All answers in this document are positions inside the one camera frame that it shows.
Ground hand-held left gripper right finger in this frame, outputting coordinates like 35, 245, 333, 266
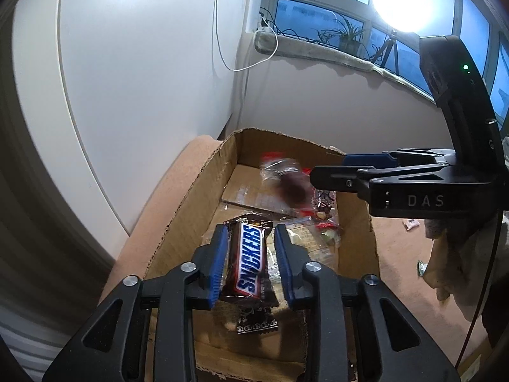
274, 225, 462, 382

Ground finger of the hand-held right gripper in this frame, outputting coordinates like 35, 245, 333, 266
342, 149, 457, 168
309, 162, 454, 200

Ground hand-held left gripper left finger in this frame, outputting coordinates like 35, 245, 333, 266
42, 225, 229, 382

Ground brown chocolate bar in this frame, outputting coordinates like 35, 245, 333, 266
220, 217, 279, 307

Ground brown cardboard box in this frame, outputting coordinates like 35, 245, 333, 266
141, 127, 380, 382

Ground red clear snack packet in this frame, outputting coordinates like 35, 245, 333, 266
258, 151, 315, 208

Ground red candy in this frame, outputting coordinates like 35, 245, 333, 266
316, 221, 343, 243

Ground small dark snack packet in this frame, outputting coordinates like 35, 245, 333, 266
236, 304, 277, 335

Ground black tripod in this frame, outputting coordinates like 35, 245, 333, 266
380, 30, 400, 74

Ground potted plant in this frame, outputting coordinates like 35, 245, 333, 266
314, 12, 368, 54

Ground grey windowsill cloth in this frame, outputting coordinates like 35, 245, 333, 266
254, 30, 438, 106

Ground window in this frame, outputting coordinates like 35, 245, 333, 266
258, 0, 509, 128

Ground white power strip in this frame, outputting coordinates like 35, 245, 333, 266
254, 8, 275, 34

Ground white wardrobe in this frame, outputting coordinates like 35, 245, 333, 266
12, 0, 247, 247

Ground grey striped bed sheet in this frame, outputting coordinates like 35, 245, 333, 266
0, 286, 104, 371

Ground black cable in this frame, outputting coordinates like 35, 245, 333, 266
455, 211, 502, 371

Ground black cables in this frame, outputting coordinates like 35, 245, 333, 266
260, 8, 319, 42

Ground ring light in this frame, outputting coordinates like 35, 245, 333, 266
370, 0, 434, 32

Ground white cable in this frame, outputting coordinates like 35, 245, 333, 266
213, 0, 279, 73

